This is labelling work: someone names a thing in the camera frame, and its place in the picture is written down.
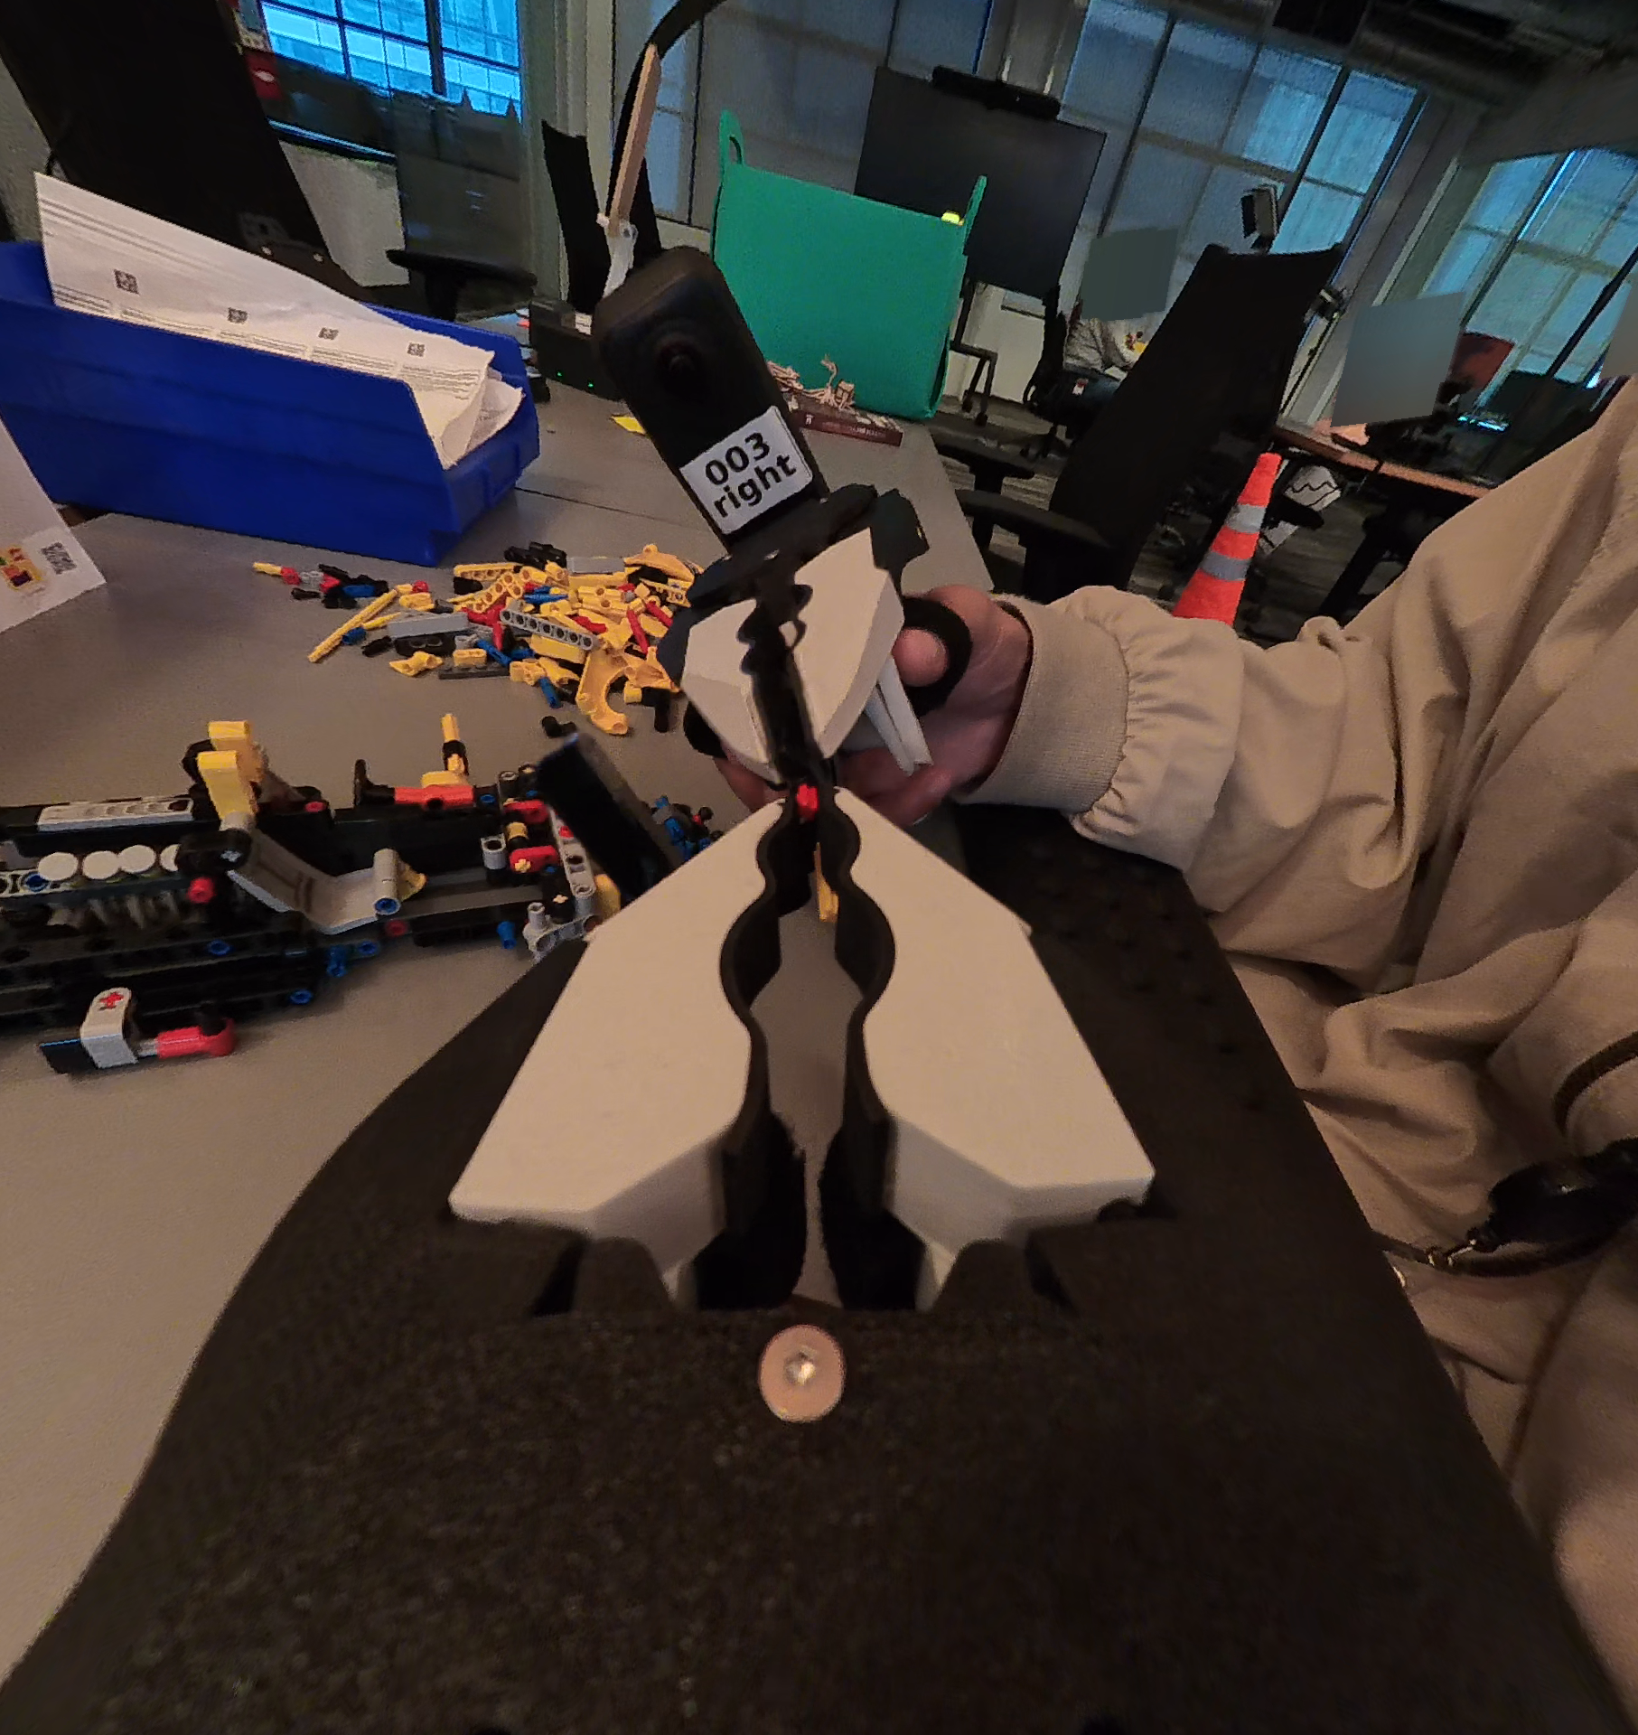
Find tan pole black top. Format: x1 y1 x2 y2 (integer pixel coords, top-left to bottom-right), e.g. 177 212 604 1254
594 0 725 300

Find person's beige jacket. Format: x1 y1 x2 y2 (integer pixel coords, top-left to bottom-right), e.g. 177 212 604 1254
1198 367 1638 1735

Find black device green lights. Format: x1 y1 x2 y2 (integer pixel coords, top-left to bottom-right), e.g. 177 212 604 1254
526 304 617 399

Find person's right forearm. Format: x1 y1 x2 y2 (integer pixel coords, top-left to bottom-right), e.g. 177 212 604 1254
968 586 1444 997

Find blue plastic bin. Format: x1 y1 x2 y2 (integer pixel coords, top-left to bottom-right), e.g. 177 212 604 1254
0 242 545 569

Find orange reflective object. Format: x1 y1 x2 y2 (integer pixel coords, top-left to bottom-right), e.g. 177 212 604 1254
1170 452 1285 629

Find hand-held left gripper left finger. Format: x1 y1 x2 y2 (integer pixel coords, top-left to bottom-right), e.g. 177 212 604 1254
447 801 810 1311

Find instruction booklet yellow car cover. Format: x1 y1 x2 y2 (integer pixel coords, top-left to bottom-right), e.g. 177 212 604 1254
0 333 108 659

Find person's right hand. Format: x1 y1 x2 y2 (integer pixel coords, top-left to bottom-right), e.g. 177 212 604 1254
721 586 1032 825

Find green folding container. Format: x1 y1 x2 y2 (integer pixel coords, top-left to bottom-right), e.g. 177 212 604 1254
710 112 989 423

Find black monitor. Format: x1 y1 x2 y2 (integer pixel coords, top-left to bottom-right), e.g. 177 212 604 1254
857 64 1108 300

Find white printed leaflet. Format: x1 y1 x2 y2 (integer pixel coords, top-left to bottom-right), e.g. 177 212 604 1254
32 174 525 469

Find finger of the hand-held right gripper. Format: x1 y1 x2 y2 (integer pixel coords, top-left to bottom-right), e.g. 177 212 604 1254
681 597 783 782
789 540 904 763

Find black toy car chassis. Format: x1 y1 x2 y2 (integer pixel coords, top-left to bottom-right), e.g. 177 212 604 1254
0 714 725 1082

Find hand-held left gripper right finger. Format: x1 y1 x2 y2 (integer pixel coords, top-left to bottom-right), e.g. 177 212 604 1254
815 793 1157 1311

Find wooden table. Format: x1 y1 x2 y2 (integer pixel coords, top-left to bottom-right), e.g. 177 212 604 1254
1272 421 1498 501

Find pile of toy building pieces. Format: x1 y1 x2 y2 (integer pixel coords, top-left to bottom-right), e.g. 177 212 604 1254
253 540 704 737

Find small black piece red pin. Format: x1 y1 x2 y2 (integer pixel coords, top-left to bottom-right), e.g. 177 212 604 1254
785 772 847 927

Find grey desk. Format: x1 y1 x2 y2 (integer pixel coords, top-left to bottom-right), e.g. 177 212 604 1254
0 312 996 1711

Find black office chair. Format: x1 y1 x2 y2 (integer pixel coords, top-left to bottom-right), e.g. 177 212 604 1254
955 244 1349 604

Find small wooden figures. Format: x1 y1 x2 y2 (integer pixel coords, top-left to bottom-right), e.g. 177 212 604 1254
770 355 868 416

